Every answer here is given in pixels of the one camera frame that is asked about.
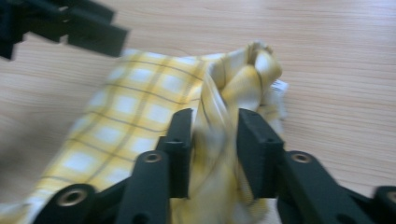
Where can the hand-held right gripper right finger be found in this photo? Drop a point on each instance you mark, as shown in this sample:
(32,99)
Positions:
(258,152)

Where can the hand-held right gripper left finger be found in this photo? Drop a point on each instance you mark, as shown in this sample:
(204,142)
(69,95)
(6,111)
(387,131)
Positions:
(179,149)

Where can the yellow plaid shirt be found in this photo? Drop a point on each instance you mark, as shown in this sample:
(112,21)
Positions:
(140,118)

